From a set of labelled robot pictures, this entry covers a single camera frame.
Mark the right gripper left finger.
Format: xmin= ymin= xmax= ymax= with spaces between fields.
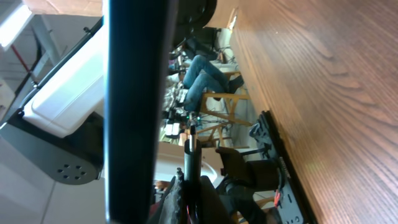
xmin=149 ymin=168 xmax=187 ymax=224

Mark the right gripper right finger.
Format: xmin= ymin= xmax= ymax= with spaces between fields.
xmin=199 ymin=175 xmax=234 ymax=224

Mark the black USB charging cable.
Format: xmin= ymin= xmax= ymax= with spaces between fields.
xmin=183 ymin=124 xmax=203 ymax=224

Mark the blue Galaxy smartphone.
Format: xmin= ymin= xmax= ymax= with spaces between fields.
xmin=104 ymin=0 xmax=178 ymax=223

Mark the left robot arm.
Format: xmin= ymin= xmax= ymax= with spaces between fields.
xmin=1 ymin=1 xmax=217 ymax=188

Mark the wooden chair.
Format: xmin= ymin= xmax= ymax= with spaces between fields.
xmin=197 ymin=86 xmax=252 ymax=147

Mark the seated person in jeans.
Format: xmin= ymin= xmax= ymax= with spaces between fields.
xmin=167 ymin=54 xmax=245 ymax=113

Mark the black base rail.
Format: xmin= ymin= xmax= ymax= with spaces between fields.
xmin=249 ymin=111 xmax=318 ymax=224

